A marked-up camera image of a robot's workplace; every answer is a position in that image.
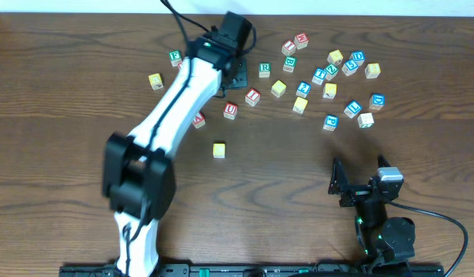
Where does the yellow block far right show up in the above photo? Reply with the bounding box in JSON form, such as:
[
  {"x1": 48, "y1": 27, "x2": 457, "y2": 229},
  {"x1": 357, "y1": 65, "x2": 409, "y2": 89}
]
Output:
[{"x1": 327, "y1": 49, "x2": 343, "y2": 65}]

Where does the yellow 8 wooden block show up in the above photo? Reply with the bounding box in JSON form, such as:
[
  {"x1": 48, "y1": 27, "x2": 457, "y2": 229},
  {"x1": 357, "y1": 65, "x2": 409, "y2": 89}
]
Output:
[{"x1": 365, "y1": 63, "x2": 381, "y2": 79}]

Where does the yellow C wooden block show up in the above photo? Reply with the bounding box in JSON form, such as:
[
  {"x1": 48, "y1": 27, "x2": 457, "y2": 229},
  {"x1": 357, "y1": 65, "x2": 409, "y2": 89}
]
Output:
[{"x1": 212, "y1": 143, "x2": 225, "y2": 159}]

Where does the green B wooden block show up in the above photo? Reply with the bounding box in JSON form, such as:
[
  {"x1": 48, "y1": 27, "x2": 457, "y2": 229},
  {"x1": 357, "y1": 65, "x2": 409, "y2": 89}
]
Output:
[{"x1": 283, "y1": 56, "x2": 297, "y2": 72}]

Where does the green Z wooden block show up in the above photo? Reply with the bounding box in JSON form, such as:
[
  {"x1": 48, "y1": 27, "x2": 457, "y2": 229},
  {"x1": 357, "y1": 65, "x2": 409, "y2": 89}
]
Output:
[{"x1": 325, "y1": 64, "x2": 339, "y2": 81}]

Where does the red i block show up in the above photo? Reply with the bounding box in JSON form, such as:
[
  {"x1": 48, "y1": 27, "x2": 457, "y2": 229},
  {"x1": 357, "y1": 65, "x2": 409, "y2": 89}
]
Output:
[
  {"x1": 282, "y1": 40, "x2": 297, "y2": 56},
  {"x1": 245, "y1": 88, "x2": 261, "y2": 106}
]

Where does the blue D block far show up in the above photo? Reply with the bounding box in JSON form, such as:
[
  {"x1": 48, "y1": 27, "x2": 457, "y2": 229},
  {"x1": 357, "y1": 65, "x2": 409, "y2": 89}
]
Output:
[{"x1": 349, "y1": 51, "x2": 366, "y2": 67}]

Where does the yellow block lower middle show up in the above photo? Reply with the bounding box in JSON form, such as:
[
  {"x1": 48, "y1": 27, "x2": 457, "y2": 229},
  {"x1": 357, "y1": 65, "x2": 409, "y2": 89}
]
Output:
[{"x1": 292, "y1": 97, "x2": 308, "y2": 114}]

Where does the blue 2 wooden block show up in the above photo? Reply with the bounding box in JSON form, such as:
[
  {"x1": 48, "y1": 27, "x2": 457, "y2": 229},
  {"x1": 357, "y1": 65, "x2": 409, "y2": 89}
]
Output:
[{"x1": 295, "y1": 82, "x2": 311, "y2": 98}]

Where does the plain L green-sided block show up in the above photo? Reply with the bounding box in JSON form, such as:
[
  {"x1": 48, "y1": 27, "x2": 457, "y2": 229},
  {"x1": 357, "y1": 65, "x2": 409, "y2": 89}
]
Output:
[{"x1": 357, "y1": 112, "x2": 375, "y2": 128}]

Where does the red I block near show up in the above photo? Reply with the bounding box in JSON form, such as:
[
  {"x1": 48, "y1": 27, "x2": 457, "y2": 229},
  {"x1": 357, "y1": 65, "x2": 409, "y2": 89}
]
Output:
[{"x1": 245, "y1": 88, "x2": 261, "y2": 106}]

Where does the blue 5 wooden block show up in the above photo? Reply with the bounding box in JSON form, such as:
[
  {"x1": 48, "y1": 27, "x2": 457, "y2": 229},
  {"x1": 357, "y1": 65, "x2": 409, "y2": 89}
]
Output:
[{"x1": 342, "y1": 59, "x2": 359, "y2": 76}]

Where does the blue d block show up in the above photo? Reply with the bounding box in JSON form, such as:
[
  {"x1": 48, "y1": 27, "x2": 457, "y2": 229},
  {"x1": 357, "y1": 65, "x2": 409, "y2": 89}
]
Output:
[
  {"x1": 369, "y1": 94, "x2": 386, "y2": 110},
  {"x1": 349, "y1": 51, "x2": 366, "y2": 67}
]

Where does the blue T wooden block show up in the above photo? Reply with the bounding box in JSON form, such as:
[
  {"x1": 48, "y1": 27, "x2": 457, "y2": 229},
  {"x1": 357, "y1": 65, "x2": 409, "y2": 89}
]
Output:
[{"x1": 312, "y1": 68, "x2": 326, "y2": 85}]

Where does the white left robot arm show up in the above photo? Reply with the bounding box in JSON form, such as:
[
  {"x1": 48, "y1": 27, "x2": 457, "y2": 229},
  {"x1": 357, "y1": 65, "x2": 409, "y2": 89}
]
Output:
[{"x1": 102, "y1": 27, "x2": 255, "y2": 276}]

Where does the green R wooden block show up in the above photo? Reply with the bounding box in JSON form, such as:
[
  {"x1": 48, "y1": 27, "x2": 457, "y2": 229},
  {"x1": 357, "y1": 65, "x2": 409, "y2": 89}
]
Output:
[{"x1": 259, "y1": 62, "x2": 271, "y2": 78}]

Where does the green F wooden block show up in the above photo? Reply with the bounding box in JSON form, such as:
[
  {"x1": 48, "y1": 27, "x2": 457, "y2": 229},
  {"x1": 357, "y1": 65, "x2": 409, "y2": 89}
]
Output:
[{"x1": 169, "y1": 50, "x2": 182, "y2": 67}]

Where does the red I block far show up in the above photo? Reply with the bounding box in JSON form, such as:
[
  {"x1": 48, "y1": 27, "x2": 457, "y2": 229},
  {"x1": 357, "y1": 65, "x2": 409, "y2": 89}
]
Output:
[{"x1": 282, "y1": 40, "x2": 297, "y2": 56}]

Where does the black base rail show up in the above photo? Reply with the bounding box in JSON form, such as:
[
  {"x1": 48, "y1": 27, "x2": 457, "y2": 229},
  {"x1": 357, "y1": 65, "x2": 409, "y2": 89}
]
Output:
[{"x1": 58, "y1": 262, "x2": 446, "y2": 277}]

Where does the red A wooden block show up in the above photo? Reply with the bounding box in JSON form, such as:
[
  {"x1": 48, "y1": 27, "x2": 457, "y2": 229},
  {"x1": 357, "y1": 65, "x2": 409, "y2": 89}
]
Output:
[{"x1": 192, "y1": 112, "x2": 205, "y2": 128}]

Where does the blue D block near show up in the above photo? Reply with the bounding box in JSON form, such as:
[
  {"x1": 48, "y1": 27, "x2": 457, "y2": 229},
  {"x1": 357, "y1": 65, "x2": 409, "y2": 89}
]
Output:
[{"x1": 369, "y1": 94, "x2": 386, "y2": 110}]

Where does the blue L wooden block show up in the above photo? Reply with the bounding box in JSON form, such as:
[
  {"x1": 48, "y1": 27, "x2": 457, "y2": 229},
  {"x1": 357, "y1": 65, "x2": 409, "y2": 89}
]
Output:
[{"x1": 344, "y1": 100, "x2": 362, "y2": 118}]

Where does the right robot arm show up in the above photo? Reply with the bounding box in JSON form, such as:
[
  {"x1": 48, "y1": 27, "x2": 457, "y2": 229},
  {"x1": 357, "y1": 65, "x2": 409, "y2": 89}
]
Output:
[{"x1": 328, "y1": 155, "x2": 416, "y2": 272}]

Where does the yellow hammer picture block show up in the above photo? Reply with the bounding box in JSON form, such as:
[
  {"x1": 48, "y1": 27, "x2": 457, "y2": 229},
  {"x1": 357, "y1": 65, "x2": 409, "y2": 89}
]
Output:
[{"x1": 323, "y1": 83, "x2": 337, "y2": 99}]

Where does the red U block middle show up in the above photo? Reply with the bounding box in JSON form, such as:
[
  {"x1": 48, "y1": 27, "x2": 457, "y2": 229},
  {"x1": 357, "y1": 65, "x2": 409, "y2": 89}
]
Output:
[{"x1": 222, "y1": 102, "x2": 238, "y2": 120}]

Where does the red H wooden block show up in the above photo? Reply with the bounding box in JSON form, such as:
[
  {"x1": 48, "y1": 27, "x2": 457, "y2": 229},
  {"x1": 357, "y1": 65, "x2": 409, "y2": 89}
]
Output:
[{"x1": 294, "y1": 32, "x2": 309, "y2": 49}]

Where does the yellow block far left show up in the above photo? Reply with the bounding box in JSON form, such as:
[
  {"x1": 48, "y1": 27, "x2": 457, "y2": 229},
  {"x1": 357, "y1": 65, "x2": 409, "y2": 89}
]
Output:
[{"x1": 148, "y1": 73, "x2": 163, "y2": 90}]

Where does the blue P wooden block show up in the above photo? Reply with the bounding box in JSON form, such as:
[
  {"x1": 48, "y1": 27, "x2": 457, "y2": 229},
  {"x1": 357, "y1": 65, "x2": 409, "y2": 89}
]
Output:
[{"x1": 323, "y1": 115, "x2": 339, "y2": 132}]

